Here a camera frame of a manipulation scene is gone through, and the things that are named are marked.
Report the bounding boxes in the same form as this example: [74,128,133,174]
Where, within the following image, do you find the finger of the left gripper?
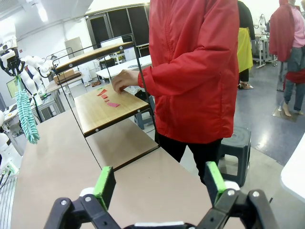
[14,61,26,75]
[0,61,12,77]

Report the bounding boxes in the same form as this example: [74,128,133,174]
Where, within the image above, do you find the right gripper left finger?
[44,166,124,229]

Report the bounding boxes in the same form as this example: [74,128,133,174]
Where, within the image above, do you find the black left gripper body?
[1,56,19,67]

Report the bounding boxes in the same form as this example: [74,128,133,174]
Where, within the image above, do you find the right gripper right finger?
[197,161,280,229]

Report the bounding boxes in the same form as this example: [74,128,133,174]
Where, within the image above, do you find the teal chenille duster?
[14,71,41,146]

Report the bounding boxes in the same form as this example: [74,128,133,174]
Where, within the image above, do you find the person's left forearm red sleeve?
[138,64,193,97]

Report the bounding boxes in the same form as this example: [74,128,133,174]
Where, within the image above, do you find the person's left hand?
[111,69,139,93]

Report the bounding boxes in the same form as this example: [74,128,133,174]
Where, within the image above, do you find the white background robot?
[20,55,52,96]

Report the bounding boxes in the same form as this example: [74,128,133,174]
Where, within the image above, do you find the dark grey plastic stool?
[218,126,252,188]

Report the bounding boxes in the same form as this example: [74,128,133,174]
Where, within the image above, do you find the white table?
[95,55,153,83]

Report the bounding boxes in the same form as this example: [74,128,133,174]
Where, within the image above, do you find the person in red jacket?
[138,0,240,186]

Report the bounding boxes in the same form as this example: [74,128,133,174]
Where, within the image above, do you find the person in yellow apron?
[237,0,256,91]

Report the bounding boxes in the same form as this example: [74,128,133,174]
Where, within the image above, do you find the figure in pink and red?
[268,0,305,118]

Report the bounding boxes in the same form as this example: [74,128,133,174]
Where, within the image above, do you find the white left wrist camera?
[0,50,15,60]

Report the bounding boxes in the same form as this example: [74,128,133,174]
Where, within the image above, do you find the two-tier wooden shelf black frame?
[51,34,161,173]

